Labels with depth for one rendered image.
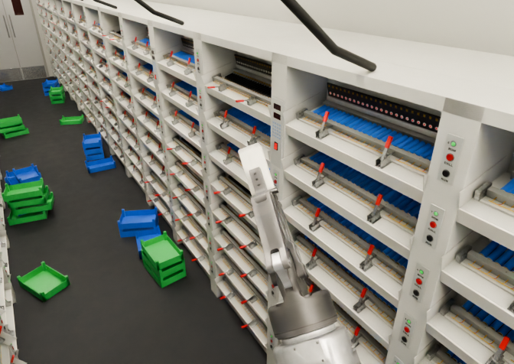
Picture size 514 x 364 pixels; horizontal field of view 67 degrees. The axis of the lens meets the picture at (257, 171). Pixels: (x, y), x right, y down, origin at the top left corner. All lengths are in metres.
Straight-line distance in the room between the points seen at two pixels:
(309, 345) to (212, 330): 2.19
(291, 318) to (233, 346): 2.10
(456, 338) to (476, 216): 0.38
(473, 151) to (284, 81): 0.71
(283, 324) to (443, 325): 0.88
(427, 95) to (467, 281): 0.48
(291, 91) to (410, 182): 0.57
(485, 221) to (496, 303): 0.21
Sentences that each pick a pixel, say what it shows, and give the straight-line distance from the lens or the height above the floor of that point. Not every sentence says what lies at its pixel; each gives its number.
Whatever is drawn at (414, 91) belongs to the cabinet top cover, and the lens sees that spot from 1.04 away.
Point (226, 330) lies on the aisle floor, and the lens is 2.61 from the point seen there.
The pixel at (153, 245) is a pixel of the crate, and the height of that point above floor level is 0.16.
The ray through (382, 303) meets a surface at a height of 0.94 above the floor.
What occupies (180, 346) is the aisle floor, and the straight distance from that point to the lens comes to 2.57.
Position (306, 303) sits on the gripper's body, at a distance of 0.44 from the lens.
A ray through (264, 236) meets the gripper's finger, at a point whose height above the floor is 1.72.
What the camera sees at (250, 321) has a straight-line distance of 2.47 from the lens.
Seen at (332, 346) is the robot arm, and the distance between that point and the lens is 0.44.
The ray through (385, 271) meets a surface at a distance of 1.37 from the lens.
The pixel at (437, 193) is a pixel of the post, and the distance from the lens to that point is 1.07.
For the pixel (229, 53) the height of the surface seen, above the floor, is 1.61.
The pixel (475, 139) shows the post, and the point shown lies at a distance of 0.98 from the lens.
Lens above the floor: 1.97
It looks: 27 degrees down
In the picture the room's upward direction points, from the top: straight up
